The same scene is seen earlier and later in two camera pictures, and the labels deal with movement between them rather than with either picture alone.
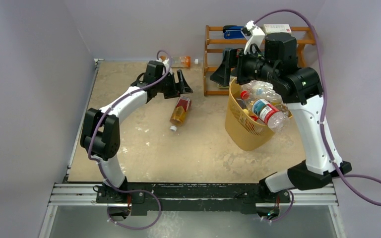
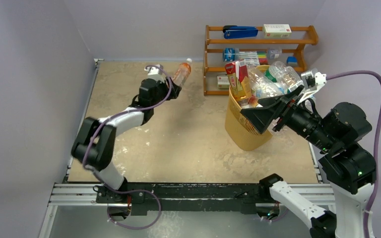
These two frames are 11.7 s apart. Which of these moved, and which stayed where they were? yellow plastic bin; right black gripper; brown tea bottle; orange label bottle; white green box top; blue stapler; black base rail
Moved: orange label bottle; brown tea bottle; right black gripper
Stayed: blue stapler; white green box top; black base rail; yellow plastic bin
